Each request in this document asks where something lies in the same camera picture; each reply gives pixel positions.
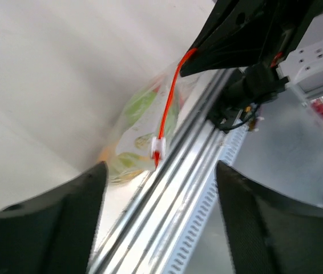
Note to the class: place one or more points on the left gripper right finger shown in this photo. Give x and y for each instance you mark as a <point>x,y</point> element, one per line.
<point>268,232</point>

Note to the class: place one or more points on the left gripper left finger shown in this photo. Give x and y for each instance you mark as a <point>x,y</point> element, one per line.
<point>54,231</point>

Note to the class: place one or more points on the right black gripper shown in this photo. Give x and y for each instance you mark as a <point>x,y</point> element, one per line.
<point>244,33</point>

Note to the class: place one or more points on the yellow orange mango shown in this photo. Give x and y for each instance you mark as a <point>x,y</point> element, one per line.
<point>124,167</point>

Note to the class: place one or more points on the green apple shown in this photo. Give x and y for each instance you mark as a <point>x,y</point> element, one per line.
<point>153,99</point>

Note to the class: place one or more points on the clear zip top bag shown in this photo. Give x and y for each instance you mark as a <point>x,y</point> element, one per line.
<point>148,137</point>

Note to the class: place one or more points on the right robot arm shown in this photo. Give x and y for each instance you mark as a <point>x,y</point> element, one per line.
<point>259,84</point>

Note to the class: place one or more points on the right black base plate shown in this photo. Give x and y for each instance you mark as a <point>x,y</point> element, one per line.
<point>226,118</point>

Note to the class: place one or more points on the aluminium mounting rail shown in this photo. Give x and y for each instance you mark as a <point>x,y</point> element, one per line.
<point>150,225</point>

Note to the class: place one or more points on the white slotted cable duct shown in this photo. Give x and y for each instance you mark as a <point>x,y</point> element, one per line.
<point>183,244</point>

